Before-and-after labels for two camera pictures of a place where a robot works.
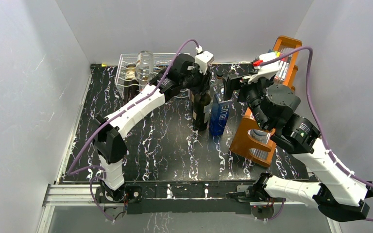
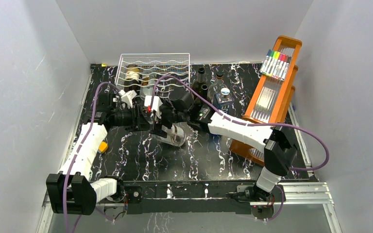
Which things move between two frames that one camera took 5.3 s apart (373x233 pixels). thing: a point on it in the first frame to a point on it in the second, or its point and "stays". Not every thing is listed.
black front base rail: [191, 197] stays
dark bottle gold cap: [131, 83] stays
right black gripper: [232, 83] to [157, 127]
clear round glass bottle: [144, 63] to [176, 136]
